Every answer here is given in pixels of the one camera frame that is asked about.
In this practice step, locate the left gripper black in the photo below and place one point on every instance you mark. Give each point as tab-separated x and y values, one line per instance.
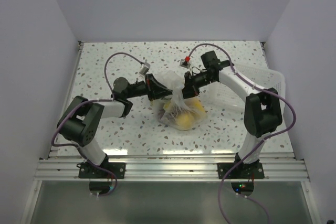
155	89

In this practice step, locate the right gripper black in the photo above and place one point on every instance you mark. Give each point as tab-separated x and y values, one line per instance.
190	89

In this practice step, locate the clear printed plastic bag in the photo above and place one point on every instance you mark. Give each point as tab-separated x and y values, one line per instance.
169	107

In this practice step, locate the yellow fake pear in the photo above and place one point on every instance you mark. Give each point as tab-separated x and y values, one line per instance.
185	121

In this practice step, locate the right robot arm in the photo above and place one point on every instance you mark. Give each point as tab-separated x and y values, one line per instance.
262	112

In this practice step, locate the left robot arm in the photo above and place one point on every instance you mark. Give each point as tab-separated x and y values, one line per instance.
81	119

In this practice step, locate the white plastic basket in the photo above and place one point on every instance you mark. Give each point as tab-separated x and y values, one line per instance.
236	83

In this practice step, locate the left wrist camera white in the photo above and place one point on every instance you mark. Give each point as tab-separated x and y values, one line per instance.
145	67

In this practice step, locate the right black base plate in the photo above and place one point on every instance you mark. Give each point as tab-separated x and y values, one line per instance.
242	171

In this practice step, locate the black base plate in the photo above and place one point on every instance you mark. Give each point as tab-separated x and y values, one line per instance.
242	171
107	170

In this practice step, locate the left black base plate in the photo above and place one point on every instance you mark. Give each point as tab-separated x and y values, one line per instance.
107	170

